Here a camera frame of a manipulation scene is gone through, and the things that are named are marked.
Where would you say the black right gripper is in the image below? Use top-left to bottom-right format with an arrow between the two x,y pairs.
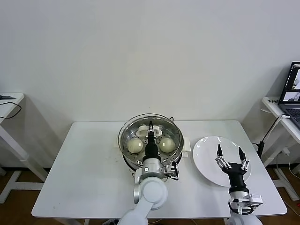
215,143 -> 250,193

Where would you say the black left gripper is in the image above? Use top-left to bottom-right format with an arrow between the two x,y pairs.
144,120 -> 159,160

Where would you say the round glass pot lid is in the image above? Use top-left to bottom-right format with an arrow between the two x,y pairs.
117,113 -> 185,166

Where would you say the white steamed baozi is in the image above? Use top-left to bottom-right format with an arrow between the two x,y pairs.
127,138 -> 144,154
159,137 -> 175,153

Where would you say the stainless steel steamer basket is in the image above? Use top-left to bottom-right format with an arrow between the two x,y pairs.
120,116 -> 184,171

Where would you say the white round plate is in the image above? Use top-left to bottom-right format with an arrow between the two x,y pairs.
192,136 -> 252,188

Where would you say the black power adapter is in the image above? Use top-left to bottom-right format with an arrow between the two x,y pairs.
252,141 -> 264,162

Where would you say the white side table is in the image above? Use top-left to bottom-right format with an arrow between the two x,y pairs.
261,96 -> 300,200
0,93 -> 49,204

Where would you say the grey open laptop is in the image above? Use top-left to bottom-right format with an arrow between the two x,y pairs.
277,62 -> 300,129

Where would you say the black and white laptop cable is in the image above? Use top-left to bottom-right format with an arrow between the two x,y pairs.
262,114 -> 290,144

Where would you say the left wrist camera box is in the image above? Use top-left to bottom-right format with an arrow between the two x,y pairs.
164,162 -> 180,181

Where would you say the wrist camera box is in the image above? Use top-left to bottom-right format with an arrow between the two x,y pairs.
164,162 -> 180,181
248,193 -> 263,207

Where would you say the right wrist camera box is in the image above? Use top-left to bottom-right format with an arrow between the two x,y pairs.
248,193 -> 263,207

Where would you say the thin black looped cable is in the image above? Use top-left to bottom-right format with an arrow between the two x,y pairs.
0,102 -> 22,120

